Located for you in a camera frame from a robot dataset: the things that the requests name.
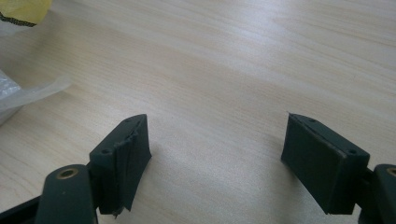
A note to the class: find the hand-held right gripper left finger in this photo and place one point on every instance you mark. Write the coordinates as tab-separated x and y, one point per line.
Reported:
120	168

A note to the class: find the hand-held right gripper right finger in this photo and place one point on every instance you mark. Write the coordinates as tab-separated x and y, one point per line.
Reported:
323	165

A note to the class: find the clear plastic bag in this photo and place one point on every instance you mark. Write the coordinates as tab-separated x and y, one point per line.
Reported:
18	93

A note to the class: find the yellow cloth with black trim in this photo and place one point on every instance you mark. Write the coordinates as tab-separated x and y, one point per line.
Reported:
23	11

